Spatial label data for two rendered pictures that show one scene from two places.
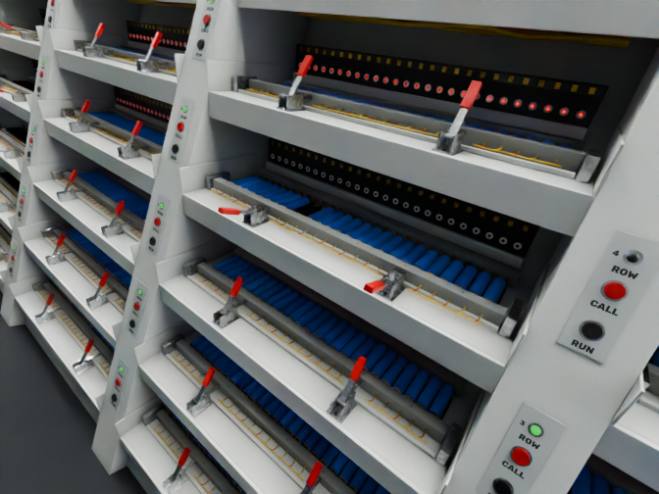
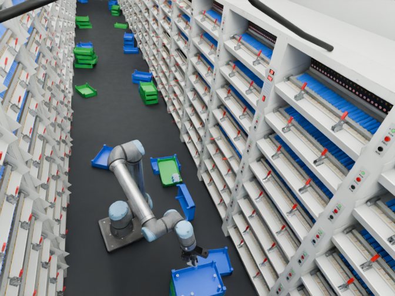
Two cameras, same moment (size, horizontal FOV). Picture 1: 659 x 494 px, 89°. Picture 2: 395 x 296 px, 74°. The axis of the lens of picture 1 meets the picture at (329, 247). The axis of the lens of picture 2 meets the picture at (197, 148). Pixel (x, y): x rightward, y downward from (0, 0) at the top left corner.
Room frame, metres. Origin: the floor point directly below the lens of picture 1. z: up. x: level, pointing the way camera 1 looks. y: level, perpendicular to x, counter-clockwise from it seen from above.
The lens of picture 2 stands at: (-1.01, -0.83, 2.05)
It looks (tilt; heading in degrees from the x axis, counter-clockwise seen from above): 39 degrees down; 37
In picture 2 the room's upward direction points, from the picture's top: 8 degrees clockwise
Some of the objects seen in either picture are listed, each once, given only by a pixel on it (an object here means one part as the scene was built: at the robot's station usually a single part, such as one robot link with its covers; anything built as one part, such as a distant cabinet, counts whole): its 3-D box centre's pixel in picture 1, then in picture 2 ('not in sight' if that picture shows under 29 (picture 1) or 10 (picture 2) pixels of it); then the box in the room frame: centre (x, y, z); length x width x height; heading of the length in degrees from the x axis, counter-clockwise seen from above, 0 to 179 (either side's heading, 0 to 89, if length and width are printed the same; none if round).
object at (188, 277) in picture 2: not in sight; (197, 282); (-0.32, -0.47, 0.36); 0.30 x 0.20 x 0.08; 149
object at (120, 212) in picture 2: not in sight; (120, 214); (-0.33, 0.35, 0.26); 0.17 x 0.15 x 0.18; 168
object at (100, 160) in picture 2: not in sight; (106, 156); (0.10, 1.24, 0.04); 0.30 x 0.20 x 0.08; 31
